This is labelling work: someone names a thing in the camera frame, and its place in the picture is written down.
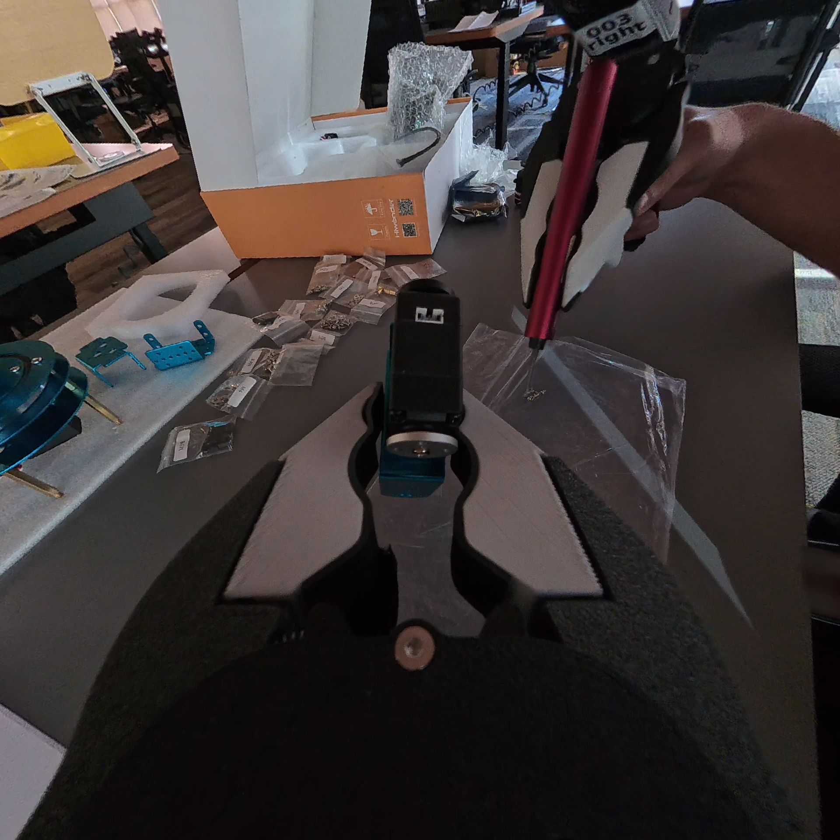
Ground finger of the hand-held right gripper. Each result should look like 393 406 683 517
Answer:
520 154 567 308
561 140 648 312

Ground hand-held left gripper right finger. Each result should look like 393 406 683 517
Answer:
453 392 608 599

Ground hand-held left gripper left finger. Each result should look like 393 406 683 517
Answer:
222 382 387 601

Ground red electric screwdriver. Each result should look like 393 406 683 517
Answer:
524 58 621 395

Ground black servo motor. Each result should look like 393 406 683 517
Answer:
384 279 468 458

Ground grey desk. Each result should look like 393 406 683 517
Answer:
0 197 818 840

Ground person's right hand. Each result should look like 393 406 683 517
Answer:
623 107 739 242

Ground bag of blue parts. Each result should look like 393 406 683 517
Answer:
448 172 511 225

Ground clear plastic bag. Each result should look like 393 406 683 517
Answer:
367 320 688 636

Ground black table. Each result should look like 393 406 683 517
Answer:
425 5 578 153

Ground clear bubble wrap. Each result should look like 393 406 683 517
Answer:
386 41 475 140

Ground pile of small screw bags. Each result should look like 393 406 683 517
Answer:
156 248 448 475

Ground orange and white cardboard box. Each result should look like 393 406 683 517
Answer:
159 0 475 261

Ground white foam sheet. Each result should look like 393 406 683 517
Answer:
0 230 265 578

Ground white foam piece with cutout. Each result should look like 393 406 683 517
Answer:
84 269 232 343

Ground white instruction booklet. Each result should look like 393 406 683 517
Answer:
0 704 68 840

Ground table with orange edge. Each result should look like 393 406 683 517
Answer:
0 141 182 299

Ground printed paper sheets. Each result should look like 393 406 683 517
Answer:
0 164 77 219

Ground yellow box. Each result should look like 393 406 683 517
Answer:
0 112 77 172

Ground light wooden board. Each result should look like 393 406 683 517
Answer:
0 0 114 107

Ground black cable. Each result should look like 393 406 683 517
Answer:
392 126 443 166

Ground small blue metal bracket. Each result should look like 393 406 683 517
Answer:
74 336 147 389
143 319 219 372

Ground white metal frame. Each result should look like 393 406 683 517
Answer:
28 72 150 169

